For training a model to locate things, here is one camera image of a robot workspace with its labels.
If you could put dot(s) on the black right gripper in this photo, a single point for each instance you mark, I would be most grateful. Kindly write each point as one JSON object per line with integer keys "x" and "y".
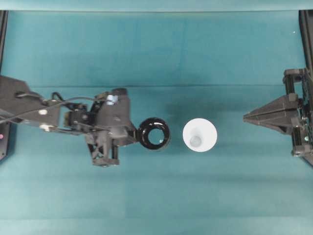
{"x": 299, "y": 90}

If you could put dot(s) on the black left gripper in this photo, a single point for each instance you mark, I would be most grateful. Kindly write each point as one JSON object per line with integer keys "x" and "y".
{"x": 103, "y": 143}

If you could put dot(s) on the black cup holder with handle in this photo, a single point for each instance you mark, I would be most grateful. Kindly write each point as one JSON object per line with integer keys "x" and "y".
{"x": 154, "y": 134}

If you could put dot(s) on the white paper cup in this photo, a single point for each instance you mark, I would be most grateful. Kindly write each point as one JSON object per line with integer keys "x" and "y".
{"x": 200, "y": 135}

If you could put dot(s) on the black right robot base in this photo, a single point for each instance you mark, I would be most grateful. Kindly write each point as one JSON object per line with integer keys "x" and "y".
{"x": 306, "y": 28}

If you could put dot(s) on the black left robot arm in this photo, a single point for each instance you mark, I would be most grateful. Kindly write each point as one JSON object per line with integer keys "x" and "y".
{"x": 20, "y": 105}

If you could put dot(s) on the teal table cloth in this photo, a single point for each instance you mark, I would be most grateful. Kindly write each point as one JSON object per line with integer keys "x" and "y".
{"x": 216, "y": 66}

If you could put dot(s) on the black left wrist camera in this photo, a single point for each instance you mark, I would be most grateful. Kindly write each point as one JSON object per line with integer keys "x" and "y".
{"x": 115, "y": 110}

